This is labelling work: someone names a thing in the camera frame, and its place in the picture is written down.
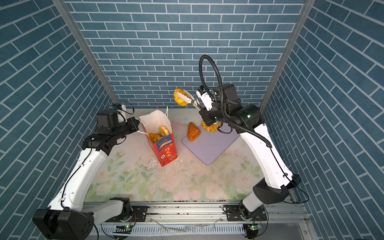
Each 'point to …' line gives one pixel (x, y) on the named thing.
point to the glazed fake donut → (163, 131)
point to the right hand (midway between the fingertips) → (200, 108)
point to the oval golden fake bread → (152, 136)
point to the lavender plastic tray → (209, 145)
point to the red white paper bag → (164, 148)
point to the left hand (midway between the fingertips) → (140, 120)
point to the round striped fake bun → (157, 138)
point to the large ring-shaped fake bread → (212, 128)
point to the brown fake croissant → (193, 132)
